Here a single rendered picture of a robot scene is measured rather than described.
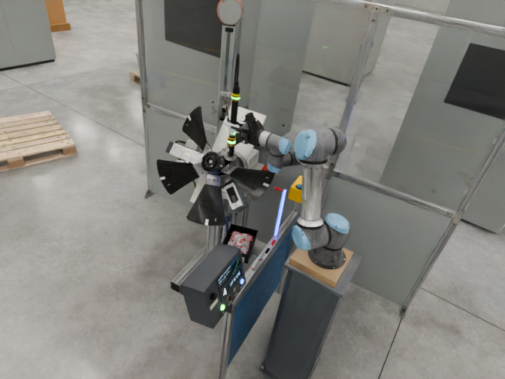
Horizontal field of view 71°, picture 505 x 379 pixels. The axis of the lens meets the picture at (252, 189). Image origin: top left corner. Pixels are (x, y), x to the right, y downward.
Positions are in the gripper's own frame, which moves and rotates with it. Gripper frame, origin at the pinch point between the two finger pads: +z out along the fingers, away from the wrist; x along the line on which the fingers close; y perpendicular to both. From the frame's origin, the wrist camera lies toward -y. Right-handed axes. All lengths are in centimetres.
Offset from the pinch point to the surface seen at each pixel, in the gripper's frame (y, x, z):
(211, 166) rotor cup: 26.6, -7.2, 4.6
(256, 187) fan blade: 29.2, -5.0, -23.8
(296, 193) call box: 43, 22, -38
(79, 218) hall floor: 148, -1, 150
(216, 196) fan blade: 42.7, -10.2, -2.2
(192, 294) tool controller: 25, -82, -40
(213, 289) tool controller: 24, -77, -46
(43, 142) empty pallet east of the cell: 135, 50, 269
